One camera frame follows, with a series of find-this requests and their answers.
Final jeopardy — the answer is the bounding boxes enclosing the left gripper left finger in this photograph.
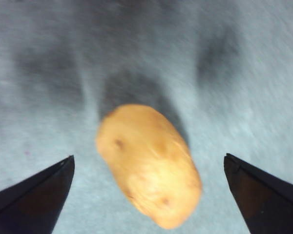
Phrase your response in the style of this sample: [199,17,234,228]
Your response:
[0,155,75,234]

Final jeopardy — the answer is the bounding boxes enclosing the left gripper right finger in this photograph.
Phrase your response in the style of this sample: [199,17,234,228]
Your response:
[224,153,293,234]

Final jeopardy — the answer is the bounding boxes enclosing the brown potato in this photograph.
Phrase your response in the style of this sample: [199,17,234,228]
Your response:
[95,104,203,230]

